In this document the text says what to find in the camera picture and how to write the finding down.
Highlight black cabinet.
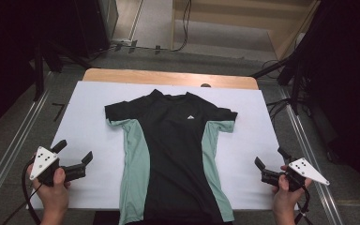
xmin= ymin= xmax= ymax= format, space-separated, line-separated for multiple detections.
xmin=73 ymin=0 xmax=120 ymax=59

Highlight white power strip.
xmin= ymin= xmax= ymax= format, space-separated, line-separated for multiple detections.
xmin=110 ymin=37 xmax=133 ymax=48

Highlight person's right hand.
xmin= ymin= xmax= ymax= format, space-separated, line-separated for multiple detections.
xmin=271 ymin=165 xmax=313 ymax=216

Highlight black and green t-shirt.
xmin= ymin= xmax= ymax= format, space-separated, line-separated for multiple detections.
xmin=104 ymin=88 xmax=238 ymax=225

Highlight person's dark clothing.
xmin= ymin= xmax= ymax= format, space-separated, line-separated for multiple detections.
xmin=92 ymin=210 xmax=121 ymax=225

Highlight person's left hand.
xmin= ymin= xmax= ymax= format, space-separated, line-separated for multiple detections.
xmin=26 ymin=164 xmax=72 ymax=217

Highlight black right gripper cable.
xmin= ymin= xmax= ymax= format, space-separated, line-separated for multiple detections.
xmin=293 ymin=184 xmax=314 ymax=225

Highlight white table cover sheet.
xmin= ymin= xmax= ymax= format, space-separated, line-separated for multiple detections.
xmin=26 ymin=80 xmax=299 ymax=211

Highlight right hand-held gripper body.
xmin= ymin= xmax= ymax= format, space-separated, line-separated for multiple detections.
xmin=281 ymin=157 xmax=331 ymax=192

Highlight black hanging cable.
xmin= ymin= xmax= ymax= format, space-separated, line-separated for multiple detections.
xmin=168 ymin=0 xmax=193 ymax=53

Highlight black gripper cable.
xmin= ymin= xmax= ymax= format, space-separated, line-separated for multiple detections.
xmin=293 ymin=184 xmax=314 ymax=225
xmin=3 ymin=158 xmax=44 ymax=225

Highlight wooden platform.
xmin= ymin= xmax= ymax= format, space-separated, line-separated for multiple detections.
xmin=170 ymin=0 xmax=322 ymax=61

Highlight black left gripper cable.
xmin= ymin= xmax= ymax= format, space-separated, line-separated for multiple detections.
xmin=3 ymin=158 xmax=44 ymax=225

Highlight black floor cables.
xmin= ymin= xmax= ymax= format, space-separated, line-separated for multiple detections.
xmin=265 ymin=97 xmax=294 ymax=122

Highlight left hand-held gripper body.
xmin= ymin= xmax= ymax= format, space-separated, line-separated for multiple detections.
xmin=29 ymin=145 xmax=61 ymax=188

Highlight black metal stand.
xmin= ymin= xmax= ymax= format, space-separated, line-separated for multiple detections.
xmin=250 ymin=52 xmax=306 ymax=116
xmin=31 ymin=38 xmax=92 ymax=102

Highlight black curtain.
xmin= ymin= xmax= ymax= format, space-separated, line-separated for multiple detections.
xmin=0 ymin=0 xmax=79 ymax=143
xmin=293 ymin=0 xmax=360 ymax=207

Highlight wooden table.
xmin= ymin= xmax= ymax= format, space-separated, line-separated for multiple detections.
xmin=82 ymin=67 xmax=260 ymax=91

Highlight metal floor rail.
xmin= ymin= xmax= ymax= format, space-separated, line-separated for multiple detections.
xmin=278 ymin=86 xmax=345 ymax=225
xmin=0 ymin=90 xmax=51 ymax=218

